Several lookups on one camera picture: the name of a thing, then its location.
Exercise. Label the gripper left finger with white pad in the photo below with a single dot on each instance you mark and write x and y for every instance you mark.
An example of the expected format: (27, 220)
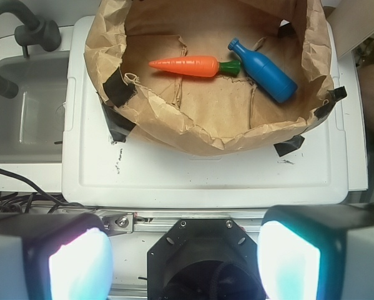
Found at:
(54, 256)

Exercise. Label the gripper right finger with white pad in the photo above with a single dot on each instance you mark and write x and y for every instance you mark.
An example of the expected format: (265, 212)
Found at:
(317, 251)

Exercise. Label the grey toy sink basin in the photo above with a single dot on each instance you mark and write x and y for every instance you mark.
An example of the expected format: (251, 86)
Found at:
(32, 123)

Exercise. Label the brown paper bag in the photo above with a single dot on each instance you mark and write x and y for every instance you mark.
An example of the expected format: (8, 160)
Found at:
(221, 114)

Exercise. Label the blue toy bottle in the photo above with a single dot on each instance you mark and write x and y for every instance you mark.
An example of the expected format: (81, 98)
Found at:
(264, 72)

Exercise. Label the orange toy carrot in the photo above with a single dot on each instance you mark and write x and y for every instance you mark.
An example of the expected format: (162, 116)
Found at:
(198, 66)

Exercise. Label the aluminium rail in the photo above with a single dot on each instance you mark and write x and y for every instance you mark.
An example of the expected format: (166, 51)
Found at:
(161, 220)

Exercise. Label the black camera mount housing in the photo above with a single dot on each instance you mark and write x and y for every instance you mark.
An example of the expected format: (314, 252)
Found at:
(204, 260)

